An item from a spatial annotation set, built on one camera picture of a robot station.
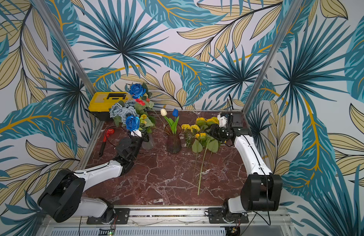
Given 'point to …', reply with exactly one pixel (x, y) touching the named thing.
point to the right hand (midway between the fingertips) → (208, 131)
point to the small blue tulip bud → (175, 112)
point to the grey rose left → (116, 109)
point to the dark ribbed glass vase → (173, 141)
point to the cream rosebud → (163, 112)
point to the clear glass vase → (149, 145)
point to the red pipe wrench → (109, 132)
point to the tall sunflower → (201, 121)
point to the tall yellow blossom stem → (211, 121)
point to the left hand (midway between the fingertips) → (145, 123)
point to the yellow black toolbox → (101, 103)
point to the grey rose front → (126, 112)
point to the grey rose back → (131, 103)
